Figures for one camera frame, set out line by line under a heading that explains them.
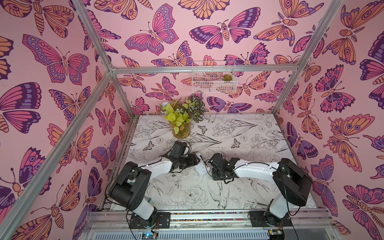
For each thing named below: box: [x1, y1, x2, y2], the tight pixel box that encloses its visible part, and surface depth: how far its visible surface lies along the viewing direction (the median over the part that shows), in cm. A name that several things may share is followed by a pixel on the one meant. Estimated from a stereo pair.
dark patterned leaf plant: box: [188, 95, 209, 123], surface depth 96 cm
